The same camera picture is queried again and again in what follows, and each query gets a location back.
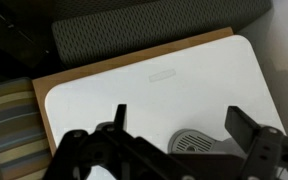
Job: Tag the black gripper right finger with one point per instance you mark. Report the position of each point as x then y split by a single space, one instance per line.
241 127

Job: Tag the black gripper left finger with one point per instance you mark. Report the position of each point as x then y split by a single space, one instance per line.
120 117

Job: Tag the grey coffee machine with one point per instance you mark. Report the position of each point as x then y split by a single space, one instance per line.
178 137

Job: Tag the wooden side table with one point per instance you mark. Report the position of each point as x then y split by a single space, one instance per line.
44 84

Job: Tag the dark grey sofa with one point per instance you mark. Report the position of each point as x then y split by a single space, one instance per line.
89 31

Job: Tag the striped sofa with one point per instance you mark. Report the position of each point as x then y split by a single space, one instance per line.
24 149

